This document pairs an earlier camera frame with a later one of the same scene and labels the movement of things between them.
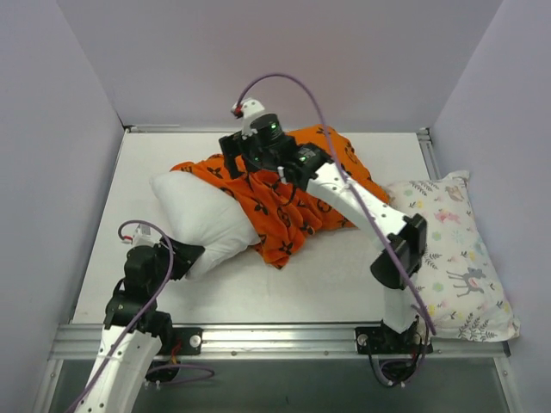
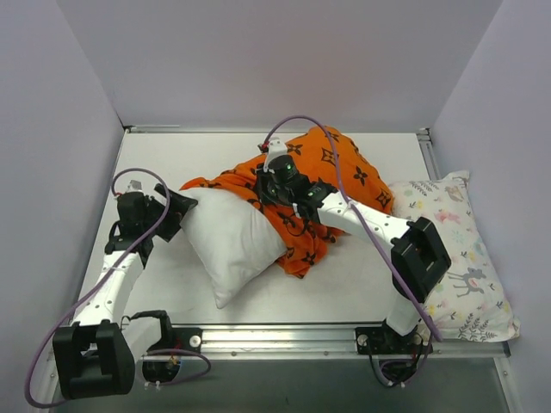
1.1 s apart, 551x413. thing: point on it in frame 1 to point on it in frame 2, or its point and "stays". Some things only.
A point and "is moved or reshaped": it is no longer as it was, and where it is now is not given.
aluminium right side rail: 424,135 stays
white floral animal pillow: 463,292 stays
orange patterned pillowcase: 277,195 is moved or reshaped
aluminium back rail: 152,126 stays
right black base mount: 384,340 stays
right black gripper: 232,153 to 267,189
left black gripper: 185,256 to 170,211
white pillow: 201,213 is moved or reshaped
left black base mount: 179,341 stays
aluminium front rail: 263,342 stays
